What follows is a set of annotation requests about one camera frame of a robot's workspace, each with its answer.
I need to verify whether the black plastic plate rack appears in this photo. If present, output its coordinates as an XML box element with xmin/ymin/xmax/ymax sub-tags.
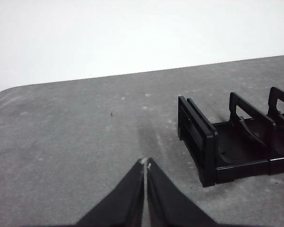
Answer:
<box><xmin>177</xmin><ymin>86</ymin><xmax>284</xmax><ymax>188</ymax></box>

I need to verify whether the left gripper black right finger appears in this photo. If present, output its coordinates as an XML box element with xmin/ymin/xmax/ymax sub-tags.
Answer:
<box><xmin>145</xmin><ymin>157</ymin><xmax>218</xmax><ymax>227</ymax></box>

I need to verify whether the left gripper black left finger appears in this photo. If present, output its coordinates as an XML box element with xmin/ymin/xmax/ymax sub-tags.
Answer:
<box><xmin>73</xmin><ymin>158</ymin><xmax>145</xmax><ymax>227</ymax></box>

